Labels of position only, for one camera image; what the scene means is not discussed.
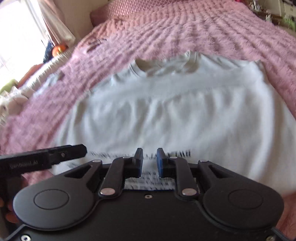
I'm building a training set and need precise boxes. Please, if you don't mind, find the pink curtain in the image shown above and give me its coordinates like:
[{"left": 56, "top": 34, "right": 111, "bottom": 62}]
[{"left": 38, "top": 1, "right": 76, "bottom": 47}]

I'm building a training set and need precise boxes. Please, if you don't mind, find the orange pumpkin toy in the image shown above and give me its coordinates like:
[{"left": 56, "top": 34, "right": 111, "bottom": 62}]
[{"left": 52, "top": 44, "right": 68, "bottom": 57}]

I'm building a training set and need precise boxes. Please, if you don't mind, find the white t-shirt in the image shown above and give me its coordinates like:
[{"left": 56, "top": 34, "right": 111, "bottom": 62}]
[{"left": 51, "top": 52, "right": 295, "bottom": 194}]

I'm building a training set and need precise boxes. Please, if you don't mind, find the pink fluffy blanket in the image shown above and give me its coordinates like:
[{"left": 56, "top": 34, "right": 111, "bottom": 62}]
[{"left": 0, "top": 0, "right": 296, "bottom": 237}]

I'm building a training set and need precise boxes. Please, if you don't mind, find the purple quilted headboard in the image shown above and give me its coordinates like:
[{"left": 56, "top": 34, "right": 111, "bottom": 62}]
[{"left": 90, "top": 1, "right": 188, "bottom": 27}]

